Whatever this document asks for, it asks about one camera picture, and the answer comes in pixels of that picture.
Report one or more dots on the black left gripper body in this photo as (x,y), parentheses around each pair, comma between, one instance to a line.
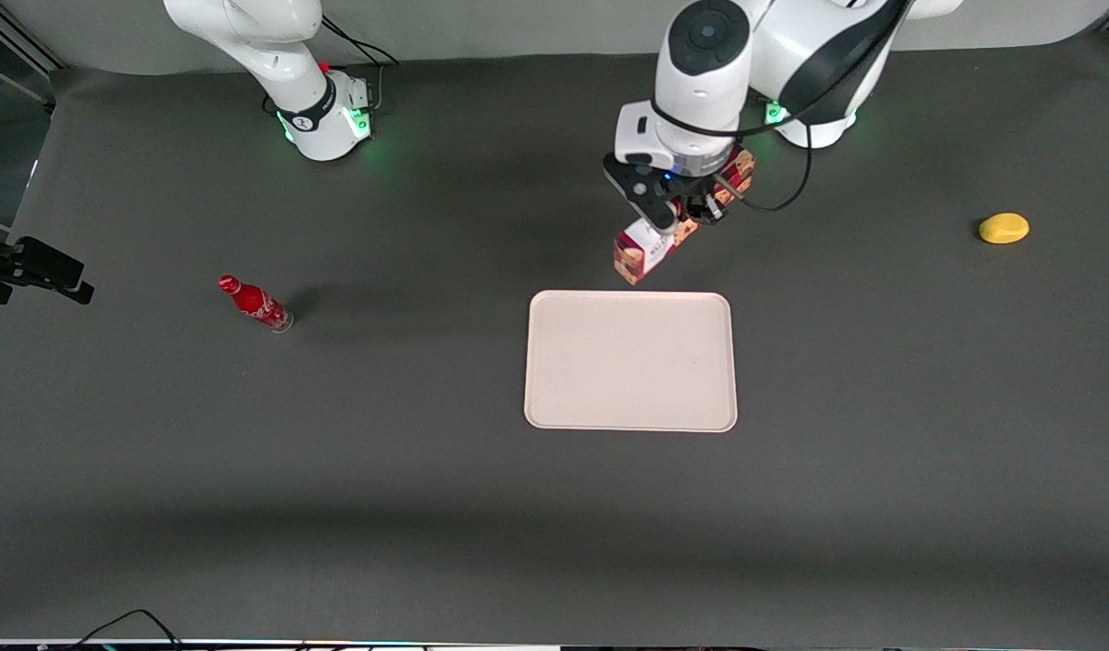
(704,193)

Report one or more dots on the red cookie box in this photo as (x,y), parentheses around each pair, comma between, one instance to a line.
(640,258)

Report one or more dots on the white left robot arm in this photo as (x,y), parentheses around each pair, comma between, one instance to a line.
(699,90)

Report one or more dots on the pale pink plastic tray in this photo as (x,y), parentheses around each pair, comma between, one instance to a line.
(630,360)

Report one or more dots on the red cola bottle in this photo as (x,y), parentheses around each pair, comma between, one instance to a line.
(254,304)

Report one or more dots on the yellow lemon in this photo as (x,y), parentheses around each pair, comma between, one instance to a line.
(1003,228)

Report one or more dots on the dark grey table mat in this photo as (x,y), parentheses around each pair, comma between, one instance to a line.
(427,506)

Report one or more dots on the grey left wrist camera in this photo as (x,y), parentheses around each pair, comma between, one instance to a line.
(644,190)

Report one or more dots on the aluminium frame profile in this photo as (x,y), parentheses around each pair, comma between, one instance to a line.
(21,36)

